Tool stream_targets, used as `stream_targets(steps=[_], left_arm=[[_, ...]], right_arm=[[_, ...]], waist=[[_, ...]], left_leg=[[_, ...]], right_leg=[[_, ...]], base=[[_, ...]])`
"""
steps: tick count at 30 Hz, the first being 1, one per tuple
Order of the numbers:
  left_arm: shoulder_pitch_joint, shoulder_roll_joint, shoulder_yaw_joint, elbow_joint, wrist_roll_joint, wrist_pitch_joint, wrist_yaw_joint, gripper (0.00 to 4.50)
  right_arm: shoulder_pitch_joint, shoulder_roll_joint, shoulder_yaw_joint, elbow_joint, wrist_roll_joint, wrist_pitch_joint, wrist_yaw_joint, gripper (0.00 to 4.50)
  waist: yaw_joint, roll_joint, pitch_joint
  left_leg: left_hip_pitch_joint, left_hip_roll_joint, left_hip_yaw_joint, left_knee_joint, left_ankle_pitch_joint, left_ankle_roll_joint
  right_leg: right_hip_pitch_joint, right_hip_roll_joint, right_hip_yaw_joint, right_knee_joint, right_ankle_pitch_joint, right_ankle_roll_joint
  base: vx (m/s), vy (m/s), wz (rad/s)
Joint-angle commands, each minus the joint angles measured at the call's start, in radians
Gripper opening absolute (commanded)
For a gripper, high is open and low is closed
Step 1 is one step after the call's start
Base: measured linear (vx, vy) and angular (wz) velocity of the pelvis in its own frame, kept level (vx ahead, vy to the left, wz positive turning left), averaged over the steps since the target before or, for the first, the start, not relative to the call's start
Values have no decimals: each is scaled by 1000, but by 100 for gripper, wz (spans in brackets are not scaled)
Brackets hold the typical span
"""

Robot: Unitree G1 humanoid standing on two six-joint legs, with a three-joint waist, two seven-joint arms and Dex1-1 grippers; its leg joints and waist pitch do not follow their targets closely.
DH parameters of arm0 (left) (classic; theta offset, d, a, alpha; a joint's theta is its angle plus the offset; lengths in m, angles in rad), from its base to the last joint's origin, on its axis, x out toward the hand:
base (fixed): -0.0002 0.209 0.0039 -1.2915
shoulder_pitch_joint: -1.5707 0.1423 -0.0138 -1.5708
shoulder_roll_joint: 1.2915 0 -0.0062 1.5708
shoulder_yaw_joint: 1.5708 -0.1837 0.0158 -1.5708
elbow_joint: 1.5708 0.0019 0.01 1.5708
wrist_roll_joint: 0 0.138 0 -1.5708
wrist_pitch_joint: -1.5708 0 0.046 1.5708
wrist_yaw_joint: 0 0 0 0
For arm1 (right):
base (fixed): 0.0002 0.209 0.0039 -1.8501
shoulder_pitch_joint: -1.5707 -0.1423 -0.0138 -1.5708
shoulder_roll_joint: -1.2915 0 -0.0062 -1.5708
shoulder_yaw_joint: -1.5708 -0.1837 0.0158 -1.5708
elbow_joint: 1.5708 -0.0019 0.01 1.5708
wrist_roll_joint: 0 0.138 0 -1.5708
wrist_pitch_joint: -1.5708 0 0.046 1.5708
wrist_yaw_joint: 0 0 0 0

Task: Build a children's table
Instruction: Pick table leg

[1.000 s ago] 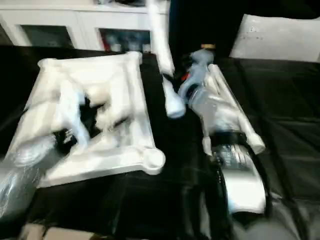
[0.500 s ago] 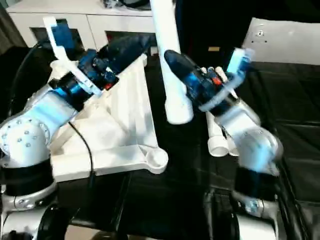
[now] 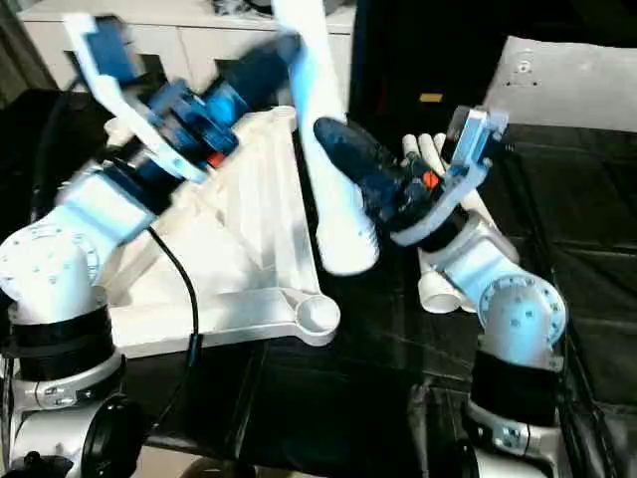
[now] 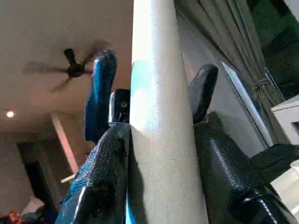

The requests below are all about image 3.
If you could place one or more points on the white cabinet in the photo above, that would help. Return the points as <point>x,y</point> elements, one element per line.
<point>189,35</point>

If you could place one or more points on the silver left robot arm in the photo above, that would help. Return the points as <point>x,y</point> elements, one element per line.
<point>60,279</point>

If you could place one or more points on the black cabinet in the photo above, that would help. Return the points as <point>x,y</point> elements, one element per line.
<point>418,50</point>

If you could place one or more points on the white plastic table top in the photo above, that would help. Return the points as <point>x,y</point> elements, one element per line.
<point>239,239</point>

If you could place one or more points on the small yellow label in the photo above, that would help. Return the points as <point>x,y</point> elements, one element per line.
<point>430,98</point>

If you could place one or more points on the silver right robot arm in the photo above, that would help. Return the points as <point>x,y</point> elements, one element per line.
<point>518,329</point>

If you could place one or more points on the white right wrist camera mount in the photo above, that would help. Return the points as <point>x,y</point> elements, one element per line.
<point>463,159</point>

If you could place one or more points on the white plastic bag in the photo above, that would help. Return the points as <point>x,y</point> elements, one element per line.
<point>567,85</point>

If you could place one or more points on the white plastic table leg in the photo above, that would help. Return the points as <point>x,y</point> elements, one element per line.
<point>440,294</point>
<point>426,149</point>
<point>333,214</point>
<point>478,204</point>

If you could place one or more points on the black work mat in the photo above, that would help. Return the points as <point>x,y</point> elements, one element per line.
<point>348,398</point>

